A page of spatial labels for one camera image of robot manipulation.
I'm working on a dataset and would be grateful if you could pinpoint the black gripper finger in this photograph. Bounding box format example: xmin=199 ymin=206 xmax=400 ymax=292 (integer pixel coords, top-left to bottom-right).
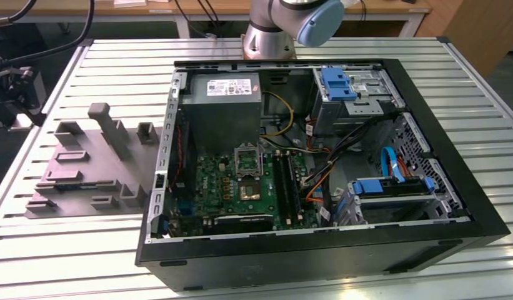
xmin=0 ymin=92 xmax=16 ymax=131
xmin=10 ymin=64 xmax=47 ymax=127

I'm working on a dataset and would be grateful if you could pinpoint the CPU socket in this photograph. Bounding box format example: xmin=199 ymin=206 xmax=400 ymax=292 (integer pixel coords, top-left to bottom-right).
xmin=238 ymin=181 xmax=264 ymax=201

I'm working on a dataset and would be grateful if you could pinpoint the wooden desk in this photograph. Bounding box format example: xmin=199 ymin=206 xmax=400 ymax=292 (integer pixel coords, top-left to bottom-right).
xmin=0 ymin=0 xmax=432 ymax=38

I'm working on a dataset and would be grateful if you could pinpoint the RAM stick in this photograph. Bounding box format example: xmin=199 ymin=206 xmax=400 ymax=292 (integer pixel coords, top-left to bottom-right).
xmin=55 ymin=184 xmax=99 ymax=192

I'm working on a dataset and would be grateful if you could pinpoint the grey parts rack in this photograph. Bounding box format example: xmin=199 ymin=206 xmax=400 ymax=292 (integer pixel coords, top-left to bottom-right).
xmin=25 ymin=102 xmax=166 ymax=219

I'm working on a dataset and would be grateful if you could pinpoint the small pale box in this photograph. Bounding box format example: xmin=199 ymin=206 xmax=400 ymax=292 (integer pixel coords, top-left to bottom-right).
xmin=113 ymin=0 xmax=149 ymax=9

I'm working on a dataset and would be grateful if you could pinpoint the grey power supply unit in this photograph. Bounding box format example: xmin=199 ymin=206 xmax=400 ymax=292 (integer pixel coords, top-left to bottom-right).
xmin=179 ymin=73 xmax=265 ymax=151

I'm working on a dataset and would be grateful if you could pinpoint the green motherboard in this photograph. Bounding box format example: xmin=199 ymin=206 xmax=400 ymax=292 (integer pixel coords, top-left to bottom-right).
xmin=169 ymin=146 xmax=320 ymax=237

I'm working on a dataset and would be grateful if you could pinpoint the black graphics card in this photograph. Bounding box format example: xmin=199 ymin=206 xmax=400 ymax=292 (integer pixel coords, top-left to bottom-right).
xmin=213 ymin=213 xmax=274 ymax=234

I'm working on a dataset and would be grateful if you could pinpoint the black RAM slot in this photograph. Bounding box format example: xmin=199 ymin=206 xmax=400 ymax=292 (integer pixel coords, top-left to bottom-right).
xmin=284 ymin=150 xmax=305 ymax=220
xmin=273 ymin=150 xmax=292 ymax=221

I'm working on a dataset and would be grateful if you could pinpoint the blue plastic drive carrier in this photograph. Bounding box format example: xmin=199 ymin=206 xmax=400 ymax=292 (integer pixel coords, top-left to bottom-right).
xmin=321 ymin=66 xmax=361 ymax=102

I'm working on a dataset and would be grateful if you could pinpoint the metal drive cage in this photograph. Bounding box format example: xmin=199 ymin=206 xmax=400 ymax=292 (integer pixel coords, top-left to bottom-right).
xmin=310 ymin=64 xmax=408 ymax=136

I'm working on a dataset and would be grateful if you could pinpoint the black PC case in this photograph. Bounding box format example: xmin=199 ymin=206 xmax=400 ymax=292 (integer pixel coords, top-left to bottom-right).
xmin=134 ymin=57 xmax=512 ymax=292

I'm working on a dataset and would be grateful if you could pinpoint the hard disk in blue carrier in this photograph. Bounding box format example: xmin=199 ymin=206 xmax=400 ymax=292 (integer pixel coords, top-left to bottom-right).
xmin=350 ymin=175 xmax=437 ymax=197

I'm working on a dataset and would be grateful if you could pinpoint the metal disk bay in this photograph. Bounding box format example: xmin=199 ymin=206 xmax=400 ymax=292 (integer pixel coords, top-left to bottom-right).
xmin=334 ymin=174 xmax=472 ymax=226

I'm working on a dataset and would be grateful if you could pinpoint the wooden cabinet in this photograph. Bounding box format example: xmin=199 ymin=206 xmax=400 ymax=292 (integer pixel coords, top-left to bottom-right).
xmin=417 ymin=0 xmax=513 ymax=79

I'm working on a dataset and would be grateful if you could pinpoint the black camera cable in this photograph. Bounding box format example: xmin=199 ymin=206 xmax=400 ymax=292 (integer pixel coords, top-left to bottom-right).
xmin=0 ymin=0 xmax=95 ymax=63

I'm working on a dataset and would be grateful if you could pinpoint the black hanging cable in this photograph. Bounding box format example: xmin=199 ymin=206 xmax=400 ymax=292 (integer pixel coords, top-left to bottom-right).
xmin=174 ymin=0 xmax=219 ymax=38

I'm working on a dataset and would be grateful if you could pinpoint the yellow wire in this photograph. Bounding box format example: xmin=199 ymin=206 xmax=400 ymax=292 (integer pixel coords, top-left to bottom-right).
xmin=260 ymin=90 xmax=296 ymax=138

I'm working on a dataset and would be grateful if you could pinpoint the black cable bundle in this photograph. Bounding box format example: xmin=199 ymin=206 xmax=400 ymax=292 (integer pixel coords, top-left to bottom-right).
xmin=301 ymin=111 xmax=401 ymax=188

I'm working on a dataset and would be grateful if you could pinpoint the blue flat wire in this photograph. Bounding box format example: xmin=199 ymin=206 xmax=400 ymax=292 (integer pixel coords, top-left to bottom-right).
xmin=380 ymin=146 xmax=408 ymax=184

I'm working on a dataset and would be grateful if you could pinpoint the red orange wire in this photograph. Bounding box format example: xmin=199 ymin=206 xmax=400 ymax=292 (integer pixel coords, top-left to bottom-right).
xmin=396 ymin=155 xmax=414 ymax=179

